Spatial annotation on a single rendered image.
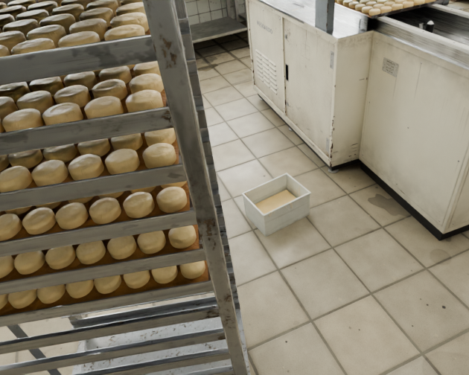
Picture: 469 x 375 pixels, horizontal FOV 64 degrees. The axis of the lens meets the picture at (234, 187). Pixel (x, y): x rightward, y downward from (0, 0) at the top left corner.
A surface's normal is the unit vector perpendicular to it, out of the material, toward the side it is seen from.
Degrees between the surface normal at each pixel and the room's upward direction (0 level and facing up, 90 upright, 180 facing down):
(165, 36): 90
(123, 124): 90
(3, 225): 0
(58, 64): 90
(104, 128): 90
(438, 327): 0
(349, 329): 0
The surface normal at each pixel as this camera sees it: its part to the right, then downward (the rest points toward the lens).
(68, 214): -0.11, -0.77
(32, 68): 0.12, 0.61
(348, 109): 0.33, 0.57
